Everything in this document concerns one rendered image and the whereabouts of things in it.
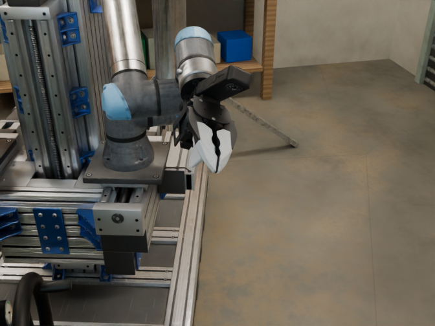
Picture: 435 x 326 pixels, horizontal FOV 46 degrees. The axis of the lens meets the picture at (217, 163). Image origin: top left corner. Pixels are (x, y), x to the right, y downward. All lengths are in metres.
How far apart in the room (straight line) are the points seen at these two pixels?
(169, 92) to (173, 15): 0.33
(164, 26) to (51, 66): 0.37
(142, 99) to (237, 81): 0.27
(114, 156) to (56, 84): 0.26
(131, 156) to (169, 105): 0.46
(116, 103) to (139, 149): 0.47
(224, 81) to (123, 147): 0.69
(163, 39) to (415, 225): 1.81
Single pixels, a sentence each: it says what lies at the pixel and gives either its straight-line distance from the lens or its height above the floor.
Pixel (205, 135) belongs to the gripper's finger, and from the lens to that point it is 0.81.
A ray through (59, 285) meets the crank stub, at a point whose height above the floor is 0.88.
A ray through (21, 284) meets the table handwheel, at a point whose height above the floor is 0.95.
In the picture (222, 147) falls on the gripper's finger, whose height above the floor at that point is 1.20.
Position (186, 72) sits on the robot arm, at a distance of 0.94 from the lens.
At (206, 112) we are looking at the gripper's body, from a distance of 0.85.
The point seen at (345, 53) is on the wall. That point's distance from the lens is 4.78.
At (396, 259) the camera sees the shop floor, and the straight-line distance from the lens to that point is 2.53.
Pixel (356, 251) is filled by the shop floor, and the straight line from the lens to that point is 2.53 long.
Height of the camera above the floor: 1.60
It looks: 31 degrees down
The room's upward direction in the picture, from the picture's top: straight up
